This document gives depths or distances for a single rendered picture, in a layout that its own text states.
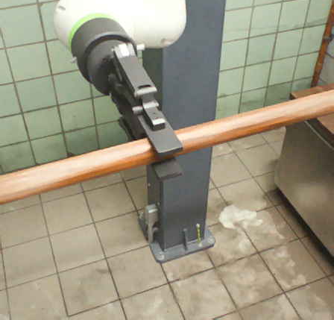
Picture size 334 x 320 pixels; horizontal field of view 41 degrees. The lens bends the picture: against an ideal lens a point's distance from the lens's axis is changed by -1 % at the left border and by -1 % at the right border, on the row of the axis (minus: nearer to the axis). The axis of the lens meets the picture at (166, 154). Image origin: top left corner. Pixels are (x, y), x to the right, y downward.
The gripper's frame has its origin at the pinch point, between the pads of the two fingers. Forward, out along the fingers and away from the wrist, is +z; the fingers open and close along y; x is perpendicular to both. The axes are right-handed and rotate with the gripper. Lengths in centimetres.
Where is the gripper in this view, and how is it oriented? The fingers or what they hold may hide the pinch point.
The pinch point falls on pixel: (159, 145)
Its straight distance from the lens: 52.3
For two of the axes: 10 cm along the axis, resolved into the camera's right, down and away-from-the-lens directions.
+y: 0.0, 7.4, 6.8
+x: -9.3, 2.5, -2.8
